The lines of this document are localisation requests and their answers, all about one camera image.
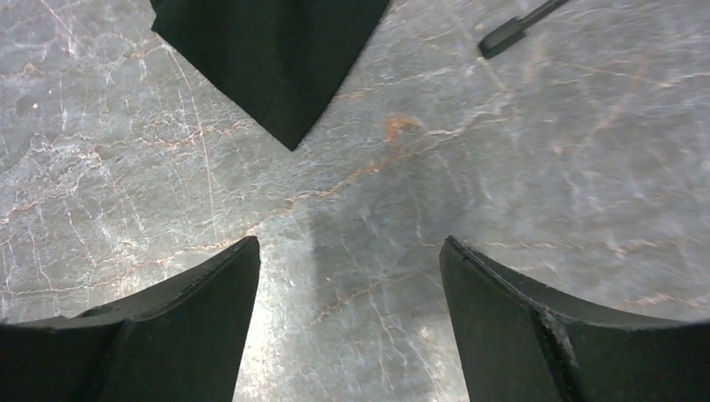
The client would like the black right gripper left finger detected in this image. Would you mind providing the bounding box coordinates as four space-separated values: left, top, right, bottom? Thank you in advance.
1 236 260 401

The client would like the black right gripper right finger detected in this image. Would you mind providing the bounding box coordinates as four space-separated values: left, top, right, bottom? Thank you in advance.
440 236 709 402

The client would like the black floral t-shirt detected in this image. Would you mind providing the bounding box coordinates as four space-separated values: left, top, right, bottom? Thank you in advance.
151 0 389 151

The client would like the black microphone tripod stand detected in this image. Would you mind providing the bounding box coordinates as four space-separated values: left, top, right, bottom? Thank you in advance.
478 0 569 59

